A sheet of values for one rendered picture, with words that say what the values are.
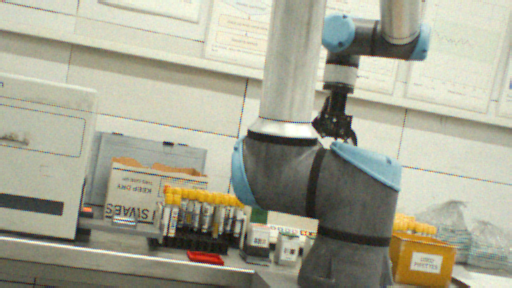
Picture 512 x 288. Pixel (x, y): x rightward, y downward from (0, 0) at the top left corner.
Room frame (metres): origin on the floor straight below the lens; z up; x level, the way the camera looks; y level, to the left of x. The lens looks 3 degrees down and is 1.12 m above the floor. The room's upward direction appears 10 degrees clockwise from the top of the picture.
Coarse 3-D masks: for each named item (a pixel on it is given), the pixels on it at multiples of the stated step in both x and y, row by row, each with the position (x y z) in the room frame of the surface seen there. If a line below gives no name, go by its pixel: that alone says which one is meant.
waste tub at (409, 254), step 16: (400, 240) 1.41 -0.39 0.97; (416, 240) 1.54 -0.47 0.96; (432, 240) 1.54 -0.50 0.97; (400, 256) 1.40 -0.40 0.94; (416, 256) 1.41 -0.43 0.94; (432, 256) 1.41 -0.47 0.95; (448, 256) 1.42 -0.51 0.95; (400, 272) 1.40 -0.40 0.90; (416, 272) 1.41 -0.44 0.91; (432, 272) 1.41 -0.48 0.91; (448, 272) 1.42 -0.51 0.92
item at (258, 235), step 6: (252, 228) 1.37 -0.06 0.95; (258, 228) 1.37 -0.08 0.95; (264, 228) 1.37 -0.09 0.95; (270, 228) 1.37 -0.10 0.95; (252, 234) 1.36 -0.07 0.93; (258, 234) 1.36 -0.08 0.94; (264, 234) 1.36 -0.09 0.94; (246, 240) 1.40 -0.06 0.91; (252, 240) 1.36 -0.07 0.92; (258, 240) 1.36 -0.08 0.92; (264, 240) 1.36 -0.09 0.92; (264, 246) 1.36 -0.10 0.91
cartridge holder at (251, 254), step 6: (246, 246) 1.37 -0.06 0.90; (252, 246) 1.35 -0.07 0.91; (258, 246) 1.36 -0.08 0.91; (240, 252) 1.41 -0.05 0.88; (246, 252) 1.36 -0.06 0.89; (252, 252) 1.35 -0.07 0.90; (258, 252) 1.36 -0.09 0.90; (264, 252) 1.36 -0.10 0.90; (246, 258) 1.34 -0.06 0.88; (252, 258) 1.34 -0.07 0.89; (258, 258) 1.34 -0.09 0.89; (264, 258) 1.35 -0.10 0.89; (264, 264) 1.34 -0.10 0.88; (270, 264) 1.34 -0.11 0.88
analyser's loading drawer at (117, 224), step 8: (112, 216) 1.27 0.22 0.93; (136, 216) 1.28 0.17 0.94; (80, 224) 1.25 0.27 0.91; (88, 224) 1.25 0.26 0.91; (96, 224) 1.26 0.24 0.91; (104, 224) 1.27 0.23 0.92; (112, 224) 1.27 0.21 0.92; (120, 224) 1.27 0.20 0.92; (128, 224) 1.27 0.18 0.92; (136, 224) 1.28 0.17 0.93; (160, 224) 1.31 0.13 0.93; (120, 232) 1.27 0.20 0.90; (128, 232) 1.27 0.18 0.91; (136, 232) 1.27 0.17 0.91; (144, 232) 1.27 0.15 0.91; (152, 232) 1.28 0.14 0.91; (160, 232) 1.29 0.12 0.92; (160, 240) 1.28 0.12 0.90
